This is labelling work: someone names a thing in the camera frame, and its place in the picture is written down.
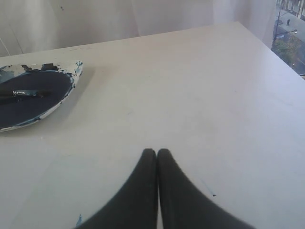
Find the black paintbrush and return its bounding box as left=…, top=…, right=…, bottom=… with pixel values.
left=0, top=90, right=52, bottom=98

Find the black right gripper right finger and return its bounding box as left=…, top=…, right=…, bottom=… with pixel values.
left=157, top=148, right=253, bottom=229

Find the white backdrop curtain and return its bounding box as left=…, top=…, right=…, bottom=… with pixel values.
left=0, top=0, right=276, bottom=57

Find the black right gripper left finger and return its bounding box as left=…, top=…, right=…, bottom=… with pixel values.
left=80, top=148, right=157, bottom=229

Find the white plate with blue paint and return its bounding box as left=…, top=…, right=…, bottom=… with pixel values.
left=0, top=60, right=83, bottom=132

